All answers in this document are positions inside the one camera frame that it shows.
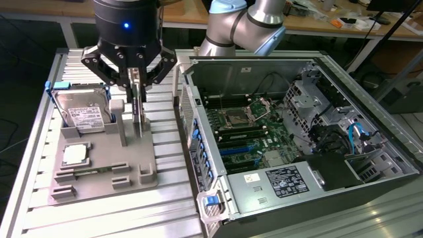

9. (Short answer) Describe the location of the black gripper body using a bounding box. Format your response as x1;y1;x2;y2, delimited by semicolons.
93;0;163;73

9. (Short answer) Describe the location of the graphics card with metal bracket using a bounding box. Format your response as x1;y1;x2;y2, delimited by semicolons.
127;67;148;139

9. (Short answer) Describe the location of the black RAM slot bank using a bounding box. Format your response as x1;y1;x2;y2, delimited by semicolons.
201;94;253;109

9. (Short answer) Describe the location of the blue slot retainer strip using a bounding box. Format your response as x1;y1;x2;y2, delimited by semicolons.
191;118;215;185

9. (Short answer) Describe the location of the blue expansion slot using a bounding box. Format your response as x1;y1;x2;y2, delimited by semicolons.
219;145;256;157

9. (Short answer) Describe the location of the black expansion slot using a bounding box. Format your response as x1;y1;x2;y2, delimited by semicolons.
224;162;260;175

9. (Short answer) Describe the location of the blue hard disk carrier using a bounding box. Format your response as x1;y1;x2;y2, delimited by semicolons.
44;79;114;127

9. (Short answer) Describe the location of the silver hard disk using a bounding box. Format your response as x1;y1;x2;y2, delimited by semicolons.
54;89;113;134

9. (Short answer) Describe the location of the CPU socket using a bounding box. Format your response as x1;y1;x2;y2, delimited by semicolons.
223;107;252;126

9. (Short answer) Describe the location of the metal socket cover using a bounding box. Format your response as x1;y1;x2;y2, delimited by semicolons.
245;97;276;122

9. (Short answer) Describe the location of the silver CPU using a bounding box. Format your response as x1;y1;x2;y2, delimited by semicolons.
62;145;90;166

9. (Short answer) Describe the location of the green RAM stick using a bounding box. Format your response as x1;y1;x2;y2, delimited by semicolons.
73;166;114;176

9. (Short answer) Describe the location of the silver disk bay cage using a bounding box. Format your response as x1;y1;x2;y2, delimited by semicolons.
281;79;335;139

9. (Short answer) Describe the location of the green motherboard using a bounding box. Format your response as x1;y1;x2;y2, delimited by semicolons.
204;94;308;175

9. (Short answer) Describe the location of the grey parts rack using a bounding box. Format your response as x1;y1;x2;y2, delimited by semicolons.
46;98;160;206

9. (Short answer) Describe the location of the silver chipset heatsink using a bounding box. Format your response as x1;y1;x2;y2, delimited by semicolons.
263;151;287;167

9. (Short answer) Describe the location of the clear plastic bag pile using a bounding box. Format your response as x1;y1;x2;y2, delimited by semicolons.
285;0;335;21

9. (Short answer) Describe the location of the blue case latch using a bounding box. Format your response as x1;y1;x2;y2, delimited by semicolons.
203;195;220;207

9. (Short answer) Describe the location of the grey power supply unit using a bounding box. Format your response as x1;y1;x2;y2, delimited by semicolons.
225;162;327;215

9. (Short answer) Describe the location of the white box with black part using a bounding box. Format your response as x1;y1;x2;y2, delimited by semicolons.
336;16;381;31

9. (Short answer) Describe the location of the black monitor stand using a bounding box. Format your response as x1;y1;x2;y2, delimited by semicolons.
365;0;397;25

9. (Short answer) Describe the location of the black slanted pole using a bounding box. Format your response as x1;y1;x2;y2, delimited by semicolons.
343;0;419;72

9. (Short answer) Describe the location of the black equipment box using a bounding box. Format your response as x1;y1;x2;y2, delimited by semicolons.
377;79;423;115

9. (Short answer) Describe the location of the black open PC case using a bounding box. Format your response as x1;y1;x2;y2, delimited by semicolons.
172;56;423;238

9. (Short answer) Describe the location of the wooden desk white frame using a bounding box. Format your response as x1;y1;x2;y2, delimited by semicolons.
0;0;423;72

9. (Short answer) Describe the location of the black wire bundle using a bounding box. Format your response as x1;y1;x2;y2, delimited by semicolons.
309;123;348;155

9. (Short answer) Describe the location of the blue wire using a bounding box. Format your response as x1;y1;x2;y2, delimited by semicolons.
347;122;369;156

